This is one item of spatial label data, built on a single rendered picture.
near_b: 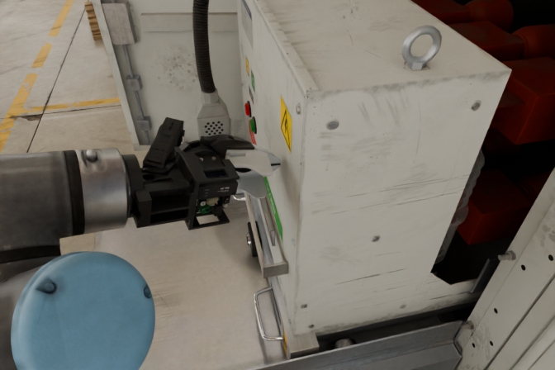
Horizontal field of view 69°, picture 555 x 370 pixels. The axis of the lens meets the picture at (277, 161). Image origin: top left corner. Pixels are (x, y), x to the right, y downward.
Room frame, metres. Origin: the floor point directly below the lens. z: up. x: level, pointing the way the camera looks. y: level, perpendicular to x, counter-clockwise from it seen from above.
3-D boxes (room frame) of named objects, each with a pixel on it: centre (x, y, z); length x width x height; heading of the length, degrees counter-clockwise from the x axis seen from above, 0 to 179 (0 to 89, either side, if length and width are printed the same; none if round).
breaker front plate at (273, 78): (0.57, 0.03, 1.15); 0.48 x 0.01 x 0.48; 13
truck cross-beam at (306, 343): (0.58, 0.01, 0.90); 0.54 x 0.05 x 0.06; 13
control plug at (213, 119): (0.76, 0.14, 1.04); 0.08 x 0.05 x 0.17; 103
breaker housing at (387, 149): (0.63, -0.22, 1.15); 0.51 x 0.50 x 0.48; 103
